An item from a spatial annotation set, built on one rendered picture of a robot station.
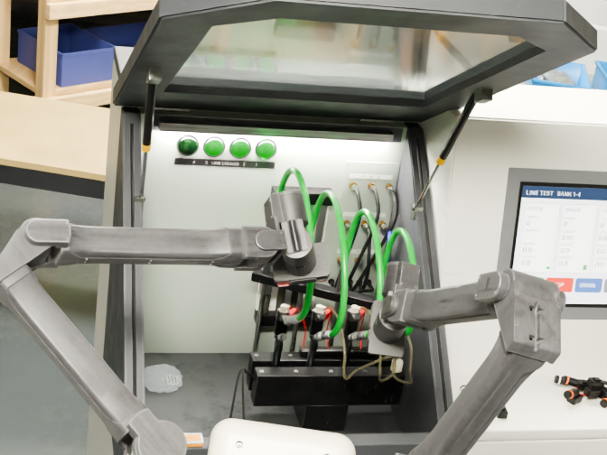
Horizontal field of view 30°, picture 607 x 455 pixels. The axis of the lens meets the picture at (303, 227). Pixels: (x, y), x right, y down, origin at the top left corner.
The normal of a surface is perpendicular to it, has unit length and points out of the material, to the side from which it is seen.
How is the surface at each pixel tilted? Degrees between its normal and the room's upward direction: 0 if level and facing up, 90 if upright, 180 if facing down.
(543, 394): 0
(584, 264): 76
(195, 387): 0
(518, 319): 38
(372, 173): 90
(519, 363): 103
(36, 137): 0
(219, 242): 43
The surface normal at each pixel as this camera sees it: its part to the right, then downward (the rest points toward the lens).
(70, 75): 0.70, 0.39
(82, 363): 0.32, -0.37
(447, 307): -0.93, -0.23
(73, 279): 0.14, -0.89
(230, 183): 0.22, 0.44
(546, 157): 0.24, 0.22
